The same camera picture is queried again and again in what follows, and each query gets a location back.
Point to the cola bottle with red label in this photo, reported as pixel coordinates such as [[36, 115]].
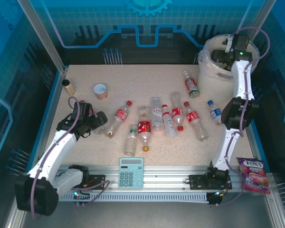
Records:
[[120, 116], [177, 111], [196, 121]]

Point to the clear bottle with green label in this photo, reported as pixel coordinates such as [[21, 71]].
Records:
[[130, 140]]

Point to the red-labelled bottle green base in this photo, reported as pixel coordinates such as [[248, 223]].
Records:
[[191, 84]]

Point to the small bottle with amber liquid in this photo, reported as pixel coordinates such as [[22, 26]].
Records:
[[143, 112]]

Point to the cola bottle with gold cap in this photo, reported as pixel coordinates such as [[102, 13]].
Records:
[[144, 133]]

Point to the blue-capped bottle blue label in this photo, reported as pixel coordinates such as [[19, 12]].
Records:
[[216, 112]]

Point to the clear bottle white red label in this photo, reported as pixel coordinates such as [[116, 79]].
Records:
[[157, 116]]

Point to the red-capped bottle white label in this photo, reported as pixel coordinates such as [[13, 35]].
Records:
[[168, 121]]

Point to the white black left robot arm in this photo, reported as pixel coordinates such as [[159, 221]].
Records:
[[59, 142]]

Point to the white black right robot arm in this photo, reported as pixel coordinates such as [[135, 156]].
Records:
[[242, 80]]

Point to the clear plastic bin liner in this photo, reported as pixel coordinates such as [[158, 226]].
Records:
[[204, 64]]

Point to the white plastic bin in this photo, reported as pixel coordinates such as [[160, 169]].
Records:
[[211, 88]]

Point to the tin can with pull tab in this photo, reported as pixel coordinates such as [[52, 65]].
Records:
[[100, 91]]

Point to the small jar with black cap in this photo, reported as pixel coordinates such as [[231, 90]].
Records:
[[69, 87]]

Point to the light blue calculator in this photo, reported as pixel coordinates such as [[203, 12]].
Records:
[[131, 173]]

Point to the black controller board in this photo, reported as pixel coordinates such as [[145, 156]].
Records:
[[215, 200], [82, 196]]

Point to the purple candy bag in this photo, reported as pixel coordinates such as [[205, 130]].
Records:
[[254, 175]]

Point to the aluminium frame post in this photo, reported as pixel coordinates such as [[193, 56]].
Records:
[[259, 14], [42, 35]]

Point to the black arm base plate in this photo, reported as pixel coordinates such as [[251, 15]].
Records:
[[97, 179], [197, 181]]

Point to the aluminium mounting rail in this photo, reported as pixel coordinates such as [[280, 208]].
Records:
[[161, 175]]

